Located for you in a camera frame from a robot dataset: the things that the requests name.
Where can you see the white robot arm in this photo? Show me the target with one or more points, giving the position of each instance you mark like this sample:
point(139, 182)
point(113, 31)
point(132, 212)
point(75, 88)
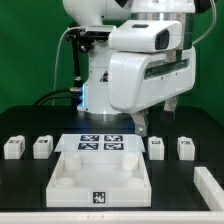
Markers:
point(113, 14)

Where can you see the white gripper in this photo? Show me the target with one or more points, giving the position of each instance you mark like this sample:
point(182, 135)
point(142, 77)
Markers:
point(138, 81)

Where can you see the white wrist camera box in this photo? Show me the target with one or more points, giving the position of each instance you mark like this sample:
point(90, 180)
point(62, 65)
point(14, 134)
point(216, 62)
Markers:
point(146, 36)

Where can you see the white L-shaped fence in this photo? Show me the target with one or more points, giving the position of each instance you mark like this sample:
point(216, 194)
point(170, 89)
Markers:
point(210, 190)

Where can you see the white square table top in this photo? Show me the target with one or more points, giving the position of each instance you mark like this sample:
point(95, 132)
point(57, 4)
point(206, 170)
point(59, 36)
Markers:
point(99, 179)

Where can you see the white sheet with markers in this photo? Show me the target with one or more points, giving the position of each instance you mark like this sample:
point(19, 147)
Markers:
point(100, 142)

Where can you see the black camera on stand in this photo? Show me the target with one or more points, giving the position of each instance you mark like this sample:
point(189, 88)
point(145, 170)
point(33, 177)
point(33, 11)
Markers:
point(84, 40)

